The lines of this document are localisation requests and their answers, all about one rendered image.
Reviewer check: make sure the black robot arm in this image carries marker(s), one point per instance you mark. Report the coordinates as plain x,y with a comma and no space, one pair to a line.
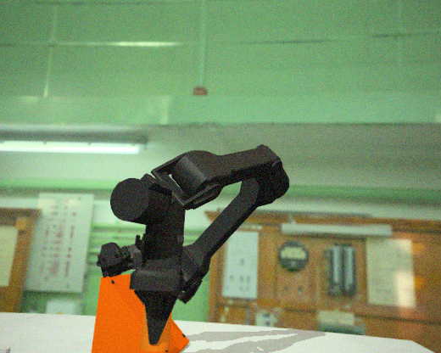
201,175

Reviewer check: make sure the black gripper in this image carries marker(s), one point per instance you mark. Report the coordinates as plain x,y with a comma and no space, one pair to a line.
158,281

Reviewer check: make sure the orange knob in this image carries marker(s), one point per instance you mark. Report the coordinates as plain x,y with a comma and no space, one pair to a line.
164,342

